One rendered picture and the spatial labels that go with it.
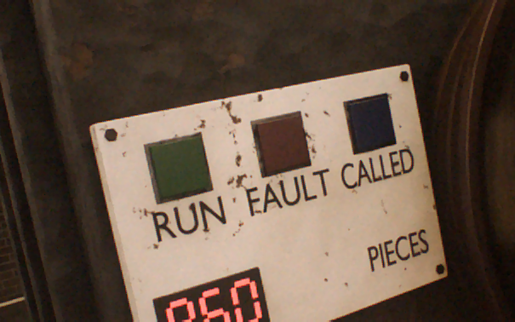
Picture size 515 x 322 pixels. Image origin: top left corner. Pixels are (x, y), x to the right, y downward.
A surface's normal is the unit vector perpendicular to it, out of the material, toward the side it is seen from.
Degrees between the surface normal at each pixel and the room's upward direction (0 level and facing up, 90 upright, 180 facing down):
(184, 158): 90
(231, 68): 90
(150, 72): 90
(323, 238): 90
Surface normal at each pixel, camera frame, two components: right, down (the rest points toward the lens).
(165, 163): 0.42, -0.02
